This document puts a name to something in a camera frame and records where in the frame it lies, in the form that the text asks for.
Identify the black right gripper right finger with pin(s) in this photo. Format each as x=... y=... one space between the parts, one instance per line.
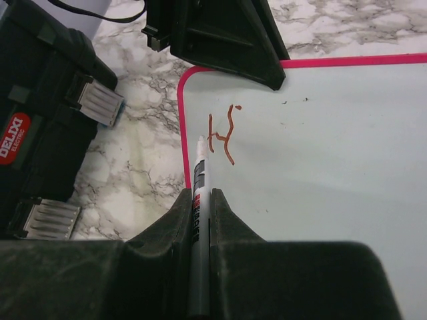
x=252 y=278

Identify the black plastic toolbox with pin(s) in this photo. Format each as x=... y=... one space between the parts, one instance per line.
x=55 y=93

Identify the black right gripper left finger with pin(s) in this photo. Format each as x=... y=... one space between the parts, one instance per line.
x=143 y=278

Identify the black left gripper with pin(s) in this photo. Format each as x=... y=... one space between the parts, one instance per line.
x=236 y=37

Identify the pink framed whiteboard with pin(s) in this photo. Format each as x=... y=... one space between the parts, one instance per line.
x=338 y=153

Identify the white whiteboard marker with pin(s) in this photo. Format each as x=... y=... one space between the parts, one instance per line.
x=198 y=295

